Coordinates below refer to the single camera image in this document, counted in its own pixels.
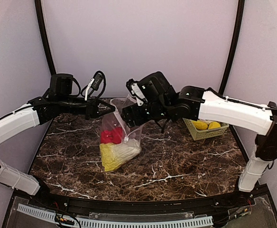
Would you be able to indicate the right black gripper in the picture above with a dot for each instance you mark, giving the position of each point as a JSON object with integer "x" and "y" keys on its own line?
{"x": 131, "y": 114}

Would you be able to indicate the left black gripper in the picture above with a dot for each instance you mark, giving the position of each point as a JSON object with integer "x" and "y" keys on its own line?
{"x": 92, "y": 109}

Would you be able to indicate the red toy pepper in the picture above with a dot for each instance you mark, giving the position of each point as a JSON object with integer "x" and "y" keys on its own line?
{"x": 114, "y": 136}

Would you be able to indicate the clear zip top bag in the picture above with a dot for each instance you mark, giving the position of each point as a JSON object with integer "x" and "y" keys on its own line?
{"x": 113, "y": 120}

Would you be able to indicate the toy napa cabbage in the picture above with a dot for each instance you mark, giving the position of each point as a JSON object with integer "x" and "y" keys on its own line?
{"x": 115, "y": 155}

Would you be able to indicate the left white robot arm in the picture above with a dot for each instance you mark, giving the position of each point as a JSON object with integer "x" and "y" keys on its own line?
{"x": 58, "y": 99}

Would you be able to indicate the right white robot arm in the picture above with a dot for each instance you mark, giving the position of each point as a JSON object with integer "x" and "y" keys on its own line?
{"x": 157, "y": 100}

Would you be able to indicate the green perforated plastic basket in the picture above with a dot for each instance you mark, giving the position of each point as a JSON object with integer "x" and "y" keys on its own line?
{"x": 205, "y": 133}

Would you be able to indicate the yellow toy corn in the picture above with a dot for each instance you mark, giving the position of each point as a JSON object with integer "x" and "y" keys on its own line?
{"x": 200, "y": 125}

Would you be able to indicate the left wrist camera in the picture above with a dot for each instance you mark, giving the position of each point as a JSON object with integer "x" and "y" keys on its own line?
{"x": 94, "y": 85}

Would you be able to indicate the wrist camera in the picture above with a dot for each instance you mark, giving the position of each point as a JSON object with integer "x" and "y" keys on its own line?
{"x": 135, "y": 91}
{"x": 94, "y": 85}

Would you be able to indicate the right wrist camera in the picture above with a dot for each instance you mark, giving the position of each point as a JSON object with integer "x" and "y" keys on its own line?
{"x": 135, "y": 91}

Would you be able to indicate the black front table rail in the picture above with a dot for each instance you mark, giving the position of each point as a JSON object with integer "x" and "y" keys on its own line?
{"x": 218, "y": 204}

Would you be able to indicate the white slotted cable duct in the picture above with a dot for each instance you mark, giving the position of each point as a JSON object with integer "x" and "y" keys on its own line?
{"x": 105, "y": 220}

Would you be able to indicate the left black frame post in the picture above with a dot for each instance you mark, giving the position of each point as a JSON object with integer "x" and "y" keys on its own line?
{"x": 44, "y": 37}

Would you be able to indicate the black frame post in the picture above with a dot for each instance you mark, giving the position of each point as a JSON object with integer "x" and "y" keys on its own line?
{"x": 44, "y": 37}
{"x": 233, "y": 46}

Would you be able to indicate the right black frame post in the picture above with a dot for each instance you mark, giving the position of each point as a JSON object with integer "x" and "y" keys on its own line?
{"x": 233, "y": 46}

